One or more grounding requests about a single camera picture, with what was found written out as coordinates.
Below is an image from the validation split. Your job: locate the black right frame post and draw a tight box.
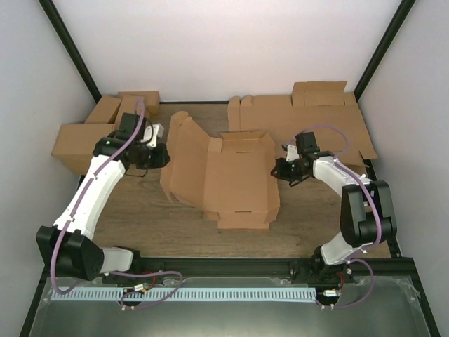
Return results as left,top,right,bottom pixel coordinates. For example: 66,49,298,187
354,0,416,101

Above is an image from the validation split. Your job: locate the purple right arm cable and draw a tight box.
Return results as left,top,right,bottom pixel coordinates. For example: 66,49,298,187
282,124,383,310

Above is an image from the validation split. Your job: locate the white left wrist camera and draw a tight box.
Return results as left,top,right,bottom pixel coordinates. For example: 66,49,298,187
140,124,164,148

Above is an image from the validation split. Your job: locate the black frame post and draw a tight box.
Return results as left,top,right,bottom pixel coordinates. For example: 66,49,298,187
354,0,416,101
38,0,102,103

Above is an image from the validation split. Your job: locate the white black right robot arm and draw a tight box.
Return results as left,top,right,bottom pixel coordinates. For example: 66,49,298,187
271,129,397,283

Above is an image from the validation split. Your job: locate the stack of flat cardboard blanks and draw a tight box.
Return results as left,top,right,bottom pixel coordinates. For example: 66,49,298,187
227,81,377,166

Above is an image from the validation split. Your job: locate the light blue slotted cable duct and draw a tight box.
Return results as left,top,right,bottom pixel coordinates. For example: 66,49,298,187
51,287,316,303

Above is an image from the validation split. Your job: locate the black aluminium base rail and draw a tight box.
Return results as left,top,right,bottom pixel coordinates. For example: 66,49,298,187
101,256,415,285

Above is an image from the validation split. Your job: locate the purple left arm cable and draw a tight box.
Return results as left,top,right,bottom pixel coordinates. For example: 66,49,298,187
49,97,185,312

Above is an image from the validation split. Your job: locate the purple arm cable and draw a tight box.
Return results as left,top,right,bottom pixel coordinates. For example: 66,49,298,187
282,124,383,310
49,97,185,312

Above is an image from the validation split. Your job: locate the small folded cardboard box rear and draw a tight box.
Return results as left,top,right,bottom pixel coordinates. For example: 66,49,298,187
117,91,160,115

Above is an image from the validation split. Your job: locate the black left frame post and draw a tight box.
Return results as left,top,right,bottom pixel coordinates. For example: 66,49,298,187
38,0,102,103

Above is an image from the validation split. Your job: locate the large folded cardboard box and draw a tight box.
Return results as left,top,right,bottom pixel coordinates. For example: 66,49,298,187
51,124,114,176

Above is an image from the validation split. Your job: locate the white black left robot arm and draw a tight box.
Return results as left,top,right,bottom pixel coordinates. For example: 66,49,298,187
36,113,170,284

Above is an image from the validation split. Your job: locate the brown cardboard box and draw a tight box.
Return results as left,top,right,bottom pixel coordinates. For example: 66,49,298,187
160,111,280,230

